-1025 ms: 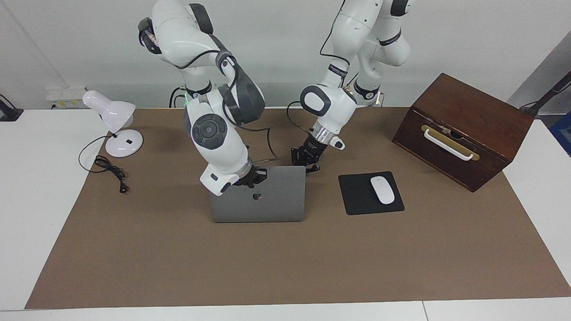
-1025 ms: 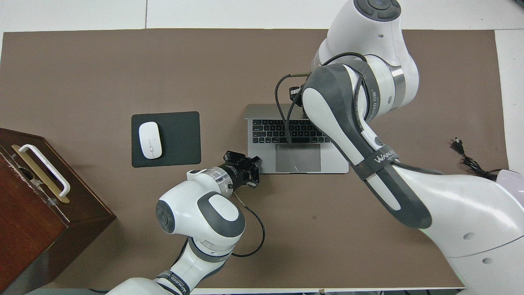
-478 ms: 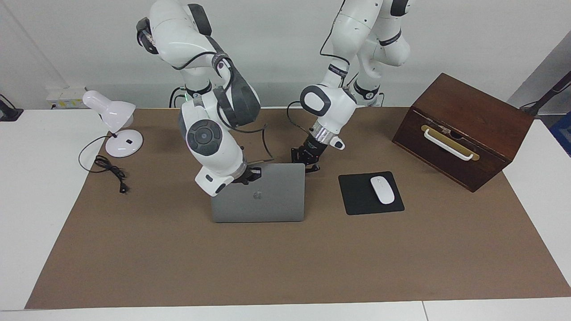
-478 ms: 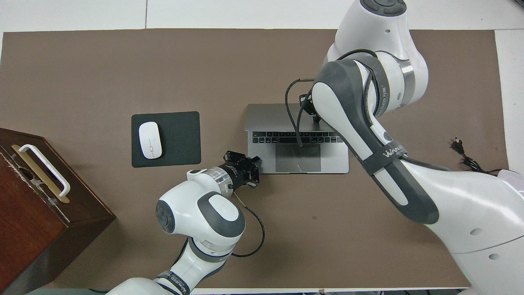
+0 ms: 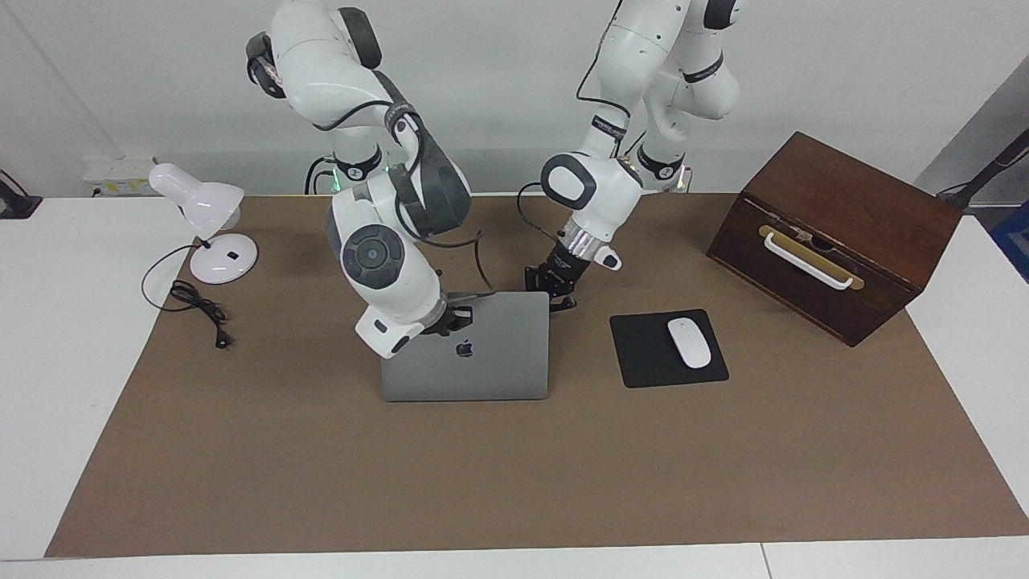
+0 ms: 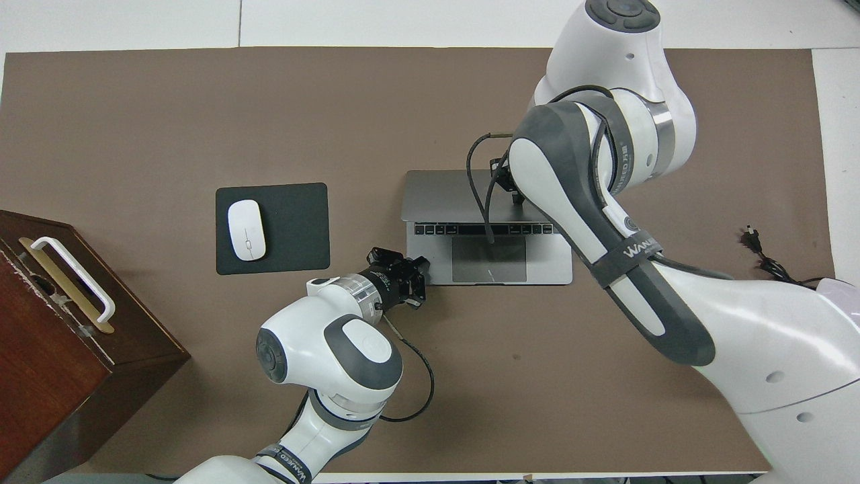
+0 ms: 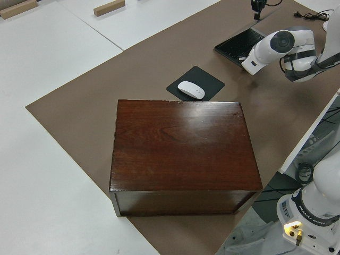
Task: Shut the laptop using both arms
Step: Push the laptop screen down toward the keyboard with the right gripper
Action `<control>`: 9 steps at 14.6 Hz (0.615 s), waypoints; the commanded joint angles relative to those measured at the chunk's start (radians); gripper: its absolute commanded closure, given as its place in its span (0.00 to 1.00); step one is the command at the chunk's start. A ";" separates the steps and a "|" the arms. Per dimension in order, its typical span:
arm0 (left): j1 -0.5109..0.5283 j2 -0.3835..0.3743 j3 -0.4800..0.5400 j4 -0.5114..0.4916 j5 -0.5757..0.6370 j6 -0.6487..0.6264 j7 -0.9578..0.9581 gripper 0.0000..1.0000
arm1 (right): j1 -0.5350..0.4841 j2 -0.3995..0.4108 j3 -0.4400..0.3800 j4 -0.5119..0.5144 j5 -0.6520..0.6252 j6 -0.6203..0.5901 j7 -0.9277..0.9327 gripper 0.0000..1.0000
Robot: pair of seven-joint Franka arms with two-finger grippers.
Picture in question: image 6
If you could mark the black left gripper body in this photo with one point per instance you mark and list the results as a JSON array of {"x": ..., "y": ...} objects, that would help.
[{"x": 388, "y": 282}]

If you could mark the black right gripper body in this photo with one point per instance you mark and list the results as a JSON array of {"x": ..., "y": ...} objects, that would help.
[{"x": 500, "y": 176}]

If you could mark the grey aluminium laptop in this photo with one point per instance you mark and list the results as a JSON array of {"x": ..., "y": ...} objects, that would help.
[{"x": 437, "y": 202}]

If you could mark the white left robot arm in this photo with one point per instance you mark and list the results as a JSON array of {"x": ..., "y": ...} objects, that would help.
[{"x": 322, "y": 349}]

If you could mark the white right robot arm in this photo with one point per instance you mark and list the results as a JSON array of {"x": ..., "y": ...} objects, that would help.
[{"x": 772, "y": 336}]

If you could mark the black mouse pad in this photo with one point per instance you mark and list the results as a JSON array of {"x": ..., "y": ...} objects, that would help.
[{"x": 295, "y": 228}]

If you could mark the white computer mouse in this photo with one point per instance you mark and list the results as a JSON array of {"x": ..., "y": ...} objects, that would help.
[{"x": 246, "y": 230}]

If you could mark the brown table mat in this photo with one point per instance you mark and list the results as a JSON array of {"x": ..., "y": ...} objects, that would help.
[{"x": 201, "y": 114}]

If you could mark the white desk lamp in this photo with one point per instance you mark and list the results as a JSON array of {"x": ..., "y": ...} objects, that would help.
[{"x": 843, "y": 296}]

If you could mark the dark brown wooden box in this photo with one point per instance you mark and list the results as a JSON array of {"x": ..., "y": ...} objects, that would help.
[{"x": 54, "y": 376}]

